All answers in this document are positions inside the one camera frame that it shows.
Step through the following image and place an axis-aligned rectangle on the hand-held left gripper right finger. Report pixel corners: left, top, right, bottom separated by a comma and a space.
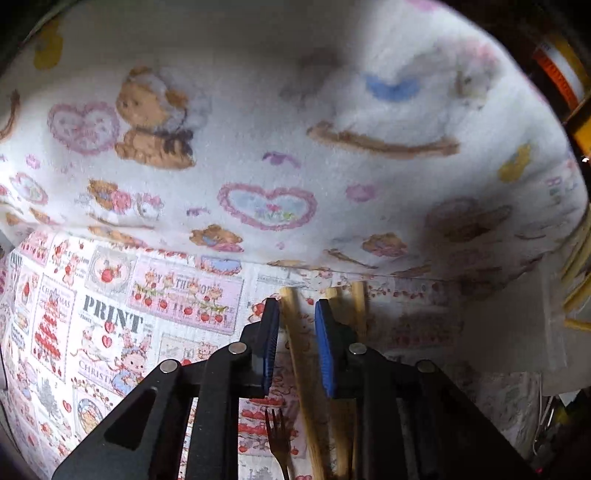
315, 298, 536, 480

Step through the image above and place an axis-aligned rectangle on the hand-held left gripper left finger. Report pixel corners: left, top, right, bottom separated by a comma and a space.
52, 298, 281, 480

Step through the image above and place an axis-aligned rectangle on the dark fork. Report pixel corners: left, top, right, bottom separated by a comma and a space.
263, 408, 297, 480

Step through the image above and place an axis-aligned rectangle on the red printed tablecloth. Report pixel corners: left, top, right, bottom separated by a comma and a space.
0, 230, 555, 480

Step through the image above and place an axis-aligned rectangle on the teddy bear printed blanket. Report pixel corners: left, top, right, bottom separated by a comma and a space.
0, 0, 588, 289

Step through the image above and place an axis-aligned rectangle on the clear plastic sheet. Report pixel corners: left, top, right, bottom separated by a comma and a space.
539, 263, 591, 398

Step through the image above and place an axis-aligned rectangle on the orange and white container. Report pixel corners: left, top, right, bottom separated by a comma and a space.
530, 39, 583, 112

